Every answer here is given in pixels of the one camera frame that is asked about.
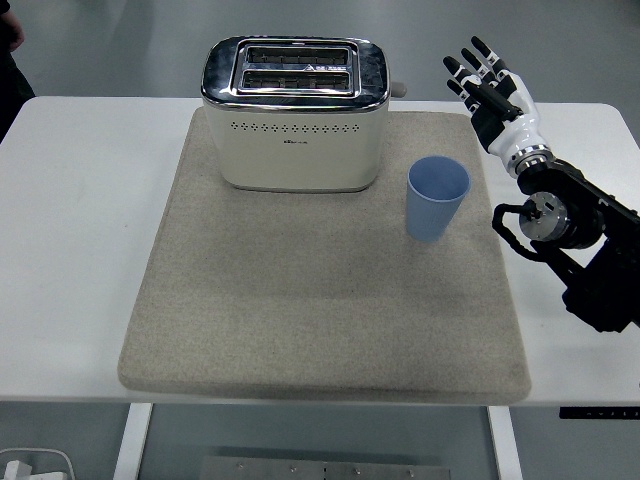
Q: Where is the cream and chrome toaster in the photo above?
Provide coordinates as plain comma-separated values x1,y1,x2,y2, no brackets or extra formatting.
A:
200,34,408,194

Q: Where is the black table control panel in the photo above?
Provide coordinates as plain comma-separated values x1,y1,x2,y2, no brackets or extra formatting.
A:
558,407,640,421

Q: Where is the small white block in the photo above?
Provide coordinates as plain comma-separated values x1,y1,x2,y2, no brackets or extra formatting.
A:
0,458,34,480

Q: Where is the light blue plastic cup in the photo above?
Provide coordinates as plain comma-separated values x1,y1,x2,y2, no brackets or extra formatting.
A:
405,155,472,244

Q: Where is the beige felt mat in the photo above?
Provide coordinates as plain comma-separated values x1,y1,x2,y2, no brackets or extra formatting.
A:
116,108,532,404

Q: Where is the white table leg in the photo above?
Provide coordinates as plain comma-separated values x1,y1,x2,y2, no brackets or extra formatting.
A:
486,405,524,480
112,402,154,480

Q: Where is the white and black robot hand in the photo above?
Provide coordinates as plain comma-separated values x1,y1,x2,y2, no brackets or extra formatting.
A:
442,35,550,166

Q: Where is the person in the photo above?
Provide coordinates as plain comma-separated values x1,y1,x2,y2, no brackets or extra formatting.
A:
0,0,37,145

